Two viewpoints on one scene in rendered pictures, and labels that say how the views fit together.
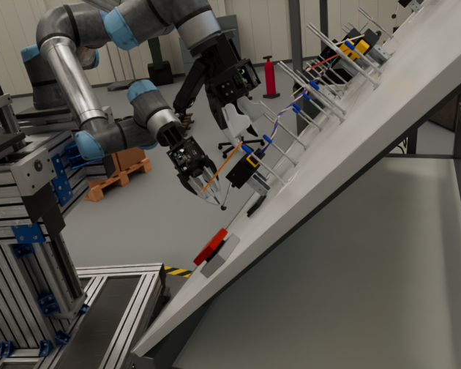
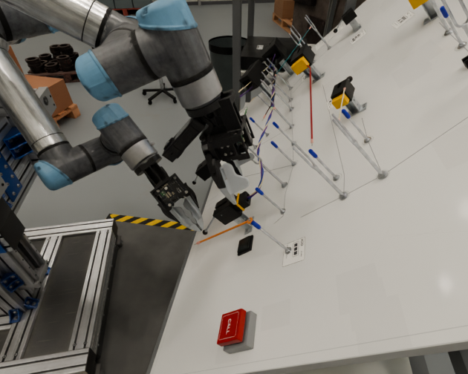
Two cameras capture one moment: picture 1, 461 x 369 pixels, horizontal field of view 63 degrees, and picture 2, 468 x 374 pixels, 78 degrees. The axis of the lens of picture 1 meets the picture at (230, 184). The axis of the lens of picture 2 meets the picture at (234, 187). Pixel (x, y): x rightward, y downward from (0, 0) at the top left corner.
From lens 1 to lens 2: 35 cm
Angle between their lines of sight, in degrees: 23
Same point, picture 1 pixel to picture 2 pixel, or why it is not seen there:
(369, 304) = not seen: hidden behind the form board
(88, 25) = (21, 17)
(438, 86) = not seen: outside the picture
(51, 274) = (10, 258)
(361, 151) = (449, 346)
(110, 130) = (76, 158)
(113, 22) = (91, 75)
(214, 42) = (218, 107)
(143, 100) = (114, 130)
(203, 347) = not seen: hidden behind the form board
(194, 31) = (197, 95)
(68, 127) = (1, 113)
